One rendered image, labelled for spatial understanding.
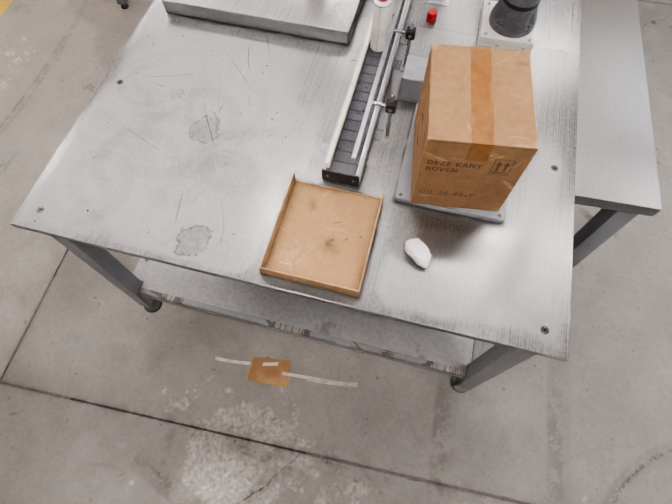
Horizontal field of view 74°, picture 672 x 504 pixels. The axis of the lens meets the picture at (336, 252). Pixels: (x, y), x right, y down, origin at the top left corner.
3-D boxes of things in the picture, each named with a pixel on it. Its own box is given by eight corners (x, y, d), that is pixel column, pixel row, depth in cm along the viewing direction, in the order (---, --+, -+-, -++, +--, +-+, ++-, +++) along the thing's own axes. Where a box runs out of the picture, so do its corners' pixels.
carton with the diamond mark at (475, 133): (414, 118, 134) (431, 42, 109) (495, 125, 133) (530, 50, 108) (409, 203, 121) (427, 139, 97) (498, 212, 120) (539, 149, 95)
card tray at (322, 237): (294, 180, 127) (293, 171, 124) (383, 199, 124) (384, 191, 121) (261, 273, 115) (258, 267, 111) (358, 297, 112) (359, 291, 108)
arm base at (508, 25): (488, 3, 152) (498, -24, 143) (533, 7, 151) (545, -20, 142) (488, 35, 146) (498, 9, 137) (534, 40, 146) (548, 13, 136)
